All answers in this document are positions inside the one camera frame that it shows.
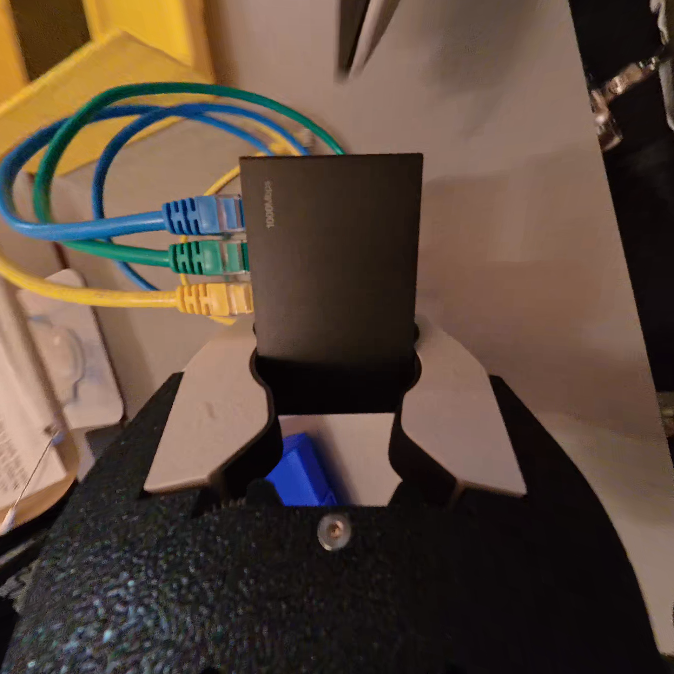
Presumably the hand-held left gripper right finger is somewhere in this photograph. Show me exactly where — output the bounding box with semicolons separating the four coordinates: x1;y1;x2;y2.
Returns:
389;315;528;506

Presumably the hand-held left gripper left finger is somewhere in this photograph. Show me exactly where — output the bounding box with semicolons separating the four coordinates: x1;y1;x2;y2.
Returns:
143;329;288;506

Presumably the green ethernet cable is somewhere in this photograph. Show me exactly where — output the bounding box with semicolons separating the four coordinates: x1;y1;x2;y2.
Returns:
33;81;345;278

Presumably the black network switch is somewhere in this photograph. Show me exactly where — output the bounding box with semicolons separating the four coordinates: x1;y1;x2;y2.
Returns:
239;153;423;417

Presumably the blue ethernet cable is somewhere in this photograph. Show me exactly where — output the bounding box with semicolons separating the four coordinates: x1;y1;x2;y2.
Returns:
0;103;317;293

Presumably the blue plastic bin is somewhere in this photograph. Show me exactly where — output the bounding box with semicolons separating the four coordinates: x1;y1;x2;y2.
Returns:
265;433;351;507

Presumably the white board stand base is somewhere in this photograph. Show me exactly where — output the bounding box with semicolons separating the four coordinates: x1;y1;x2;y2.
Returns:
18;269;125;430

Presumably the instruction sheet board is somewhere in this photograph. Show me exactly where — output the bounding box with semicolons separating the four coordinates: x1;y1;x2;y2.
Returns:
0;282;80;530

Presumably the yellow plastic bin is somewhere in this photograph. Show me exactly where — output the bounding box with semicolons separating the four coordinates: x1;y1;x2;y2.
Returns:
0;0;217;177

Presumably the yellow ethernet cable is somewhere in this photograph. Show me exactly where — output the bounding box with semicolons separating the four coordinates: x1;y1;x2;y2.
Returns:
0;153;301;324

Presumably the metal bracket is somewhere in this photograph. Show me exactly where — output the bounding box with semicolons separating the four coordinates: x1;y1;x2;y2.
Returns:
589;53;665;153

